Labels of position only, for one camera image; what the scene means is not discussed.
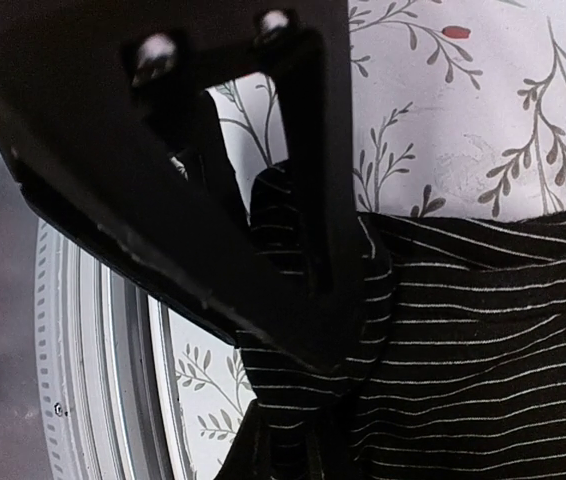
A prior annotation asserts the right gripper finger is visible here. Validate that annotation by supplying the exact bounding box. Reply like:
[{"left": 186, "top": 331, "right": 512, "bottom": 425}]
[{"left": 217, "top": 400, "right": 323, "bottom": 480}]

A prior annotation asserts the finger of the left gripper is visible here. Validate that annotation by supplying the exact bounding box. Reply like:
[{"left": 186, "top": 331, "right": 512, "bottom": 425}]
[{"left": 0, "top": 1, "right": 363, "bottom": 374}]

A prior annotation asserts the front aluminium rail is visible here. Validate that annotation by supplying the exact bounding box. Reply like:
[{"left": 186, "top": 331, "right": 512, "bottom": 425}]
[{"left": 0, "top": 154, "right": 195, "bottom": 479}]

